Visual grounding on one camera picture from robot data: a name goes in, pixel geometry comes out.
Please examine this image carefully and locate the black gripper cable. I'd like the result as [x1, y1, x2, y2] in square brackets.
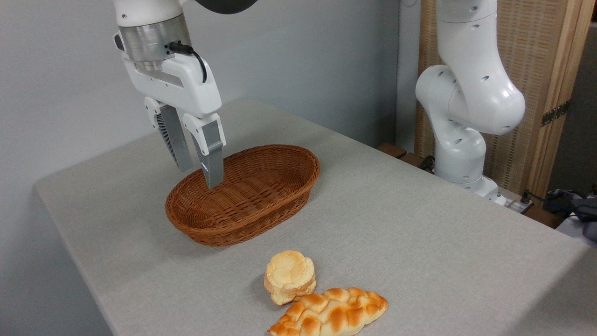
[168, 42, 208, 84]

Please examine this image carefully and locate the wooden screen foot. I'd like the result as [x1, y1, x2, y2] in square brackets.
[377, 143, 435, 171]

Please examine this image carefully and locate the metal screen hinge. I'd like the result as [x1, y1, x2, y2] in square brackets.
[541, 100, 570, 127]

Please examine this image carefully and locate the brown wicker basket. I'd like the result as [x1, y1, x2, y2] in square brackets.
[165, 144, 321, 247]

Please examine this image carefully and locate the round bread roll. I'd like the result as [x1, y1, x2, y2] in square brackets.
[264, 250, 317, 306]

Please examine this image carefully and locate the braided bread loaf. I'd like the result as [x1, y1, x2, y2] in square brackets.
[267, 287, 389, 336]

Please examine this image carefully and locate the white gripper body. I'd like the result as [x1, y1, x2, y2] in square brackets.
[122, 52, 222, 119]

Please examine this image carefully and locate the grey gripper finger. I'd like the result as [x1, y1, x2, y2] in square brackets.
[144, 97, 194, 172]
[182, 113, 227, 189]

